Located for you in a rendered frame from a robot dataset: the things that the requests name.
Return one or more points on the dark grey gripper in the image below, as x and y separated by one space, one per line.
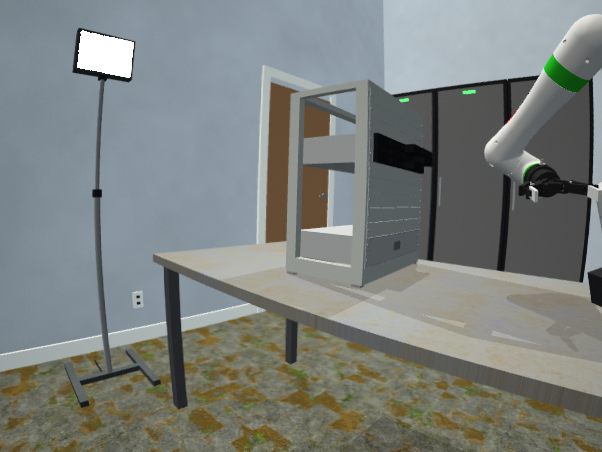
554 185

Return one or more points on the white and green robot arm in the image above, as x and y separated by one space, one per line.
575 61

